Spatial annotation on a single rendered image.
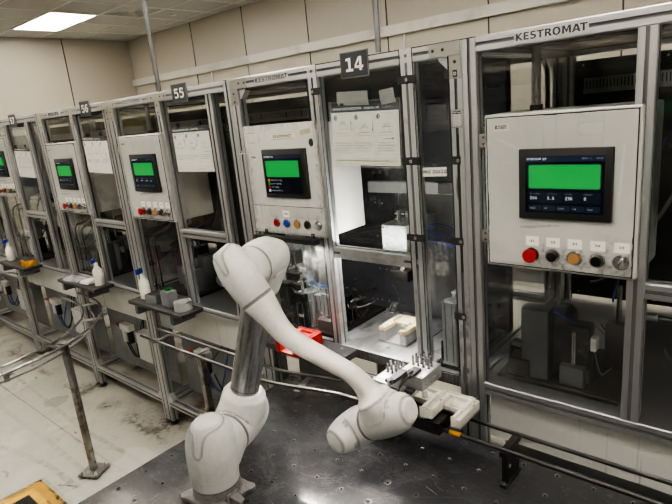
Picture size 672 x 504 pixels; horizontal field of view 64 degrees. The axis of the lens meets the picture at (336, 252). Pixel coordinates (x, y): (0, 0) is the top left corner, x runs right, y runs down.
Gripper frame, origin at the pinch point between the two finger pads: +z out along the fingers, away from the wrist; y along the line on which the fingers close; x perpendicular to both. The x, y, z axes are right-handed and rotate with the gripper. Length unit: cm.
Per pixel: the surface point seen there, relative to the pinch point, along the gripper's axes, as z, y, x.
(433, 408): -0.6, -8.2, -7.7
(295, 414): -6, -28, 55
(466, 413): 2.3, -8.2, -18.1
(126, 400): 18, -97, 258
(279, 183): 16, 63, 70
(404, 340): 29.1, -2.6, 22.4
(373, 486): -22.9, -28.1, 2.6
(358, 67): 19, 103, 27
